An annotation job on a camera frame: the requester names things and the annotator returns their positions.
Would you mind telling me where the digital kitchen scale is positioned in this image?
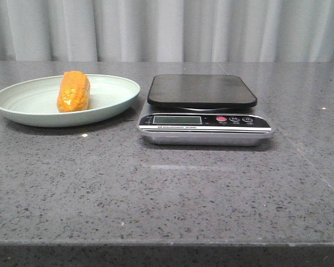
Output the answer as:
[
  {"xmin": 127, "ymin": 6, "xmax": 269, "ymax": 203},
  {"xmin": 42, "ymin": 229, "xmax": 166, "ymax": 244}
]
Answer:
[{"xmin": 137, "ymin": 74, "xmax": 275, "ymax": 146}]

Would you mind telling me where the orange corn cob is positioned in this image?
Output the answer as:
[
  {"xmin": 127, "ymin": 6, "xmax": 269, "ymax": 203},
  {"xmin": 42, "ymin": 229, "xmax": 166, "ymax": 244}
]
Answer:
[{"xmin": 57, "ymin": 71, "xmax": 90, "ymax": 112}]

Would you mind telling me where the pale green plate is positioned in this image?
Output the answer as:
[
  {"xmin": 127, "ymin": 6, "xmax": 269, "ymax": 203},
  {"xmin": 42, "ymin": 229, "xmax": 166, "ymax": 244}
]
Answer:
[{"xmin": 0, "ymin": 75, "xmax": 140, "ymax": 127}]

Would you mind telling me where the white curtain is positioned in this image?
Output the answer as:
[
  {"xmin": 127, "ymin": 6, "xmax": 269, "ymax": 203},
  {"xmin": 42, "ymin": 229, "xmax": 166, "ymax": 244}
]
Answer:
[{"xmin": 0, "ymin": 1, "xmax": 334, "ymax": 62}]

